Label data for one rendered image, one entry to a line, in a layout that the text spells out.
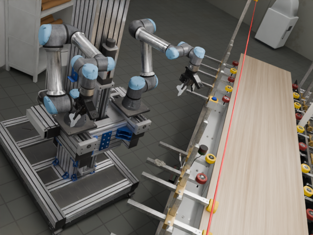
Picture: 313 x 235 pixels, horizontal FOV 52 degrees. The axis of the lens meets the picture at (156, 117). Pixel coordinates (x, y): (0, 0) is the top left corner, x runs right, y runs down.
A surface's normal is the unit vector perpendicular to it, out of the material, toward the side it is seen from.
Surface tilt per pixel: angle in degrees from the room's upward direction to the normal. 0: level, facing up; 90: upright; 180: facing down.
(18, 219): 0
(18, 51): 90
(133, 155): 0
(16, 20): 90
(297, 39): 90
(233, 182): 0
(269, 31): 90
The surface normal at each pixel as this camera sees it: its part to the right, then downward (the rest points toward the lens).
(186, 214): 0.26, -0.77
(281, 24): -0.68, 0.29
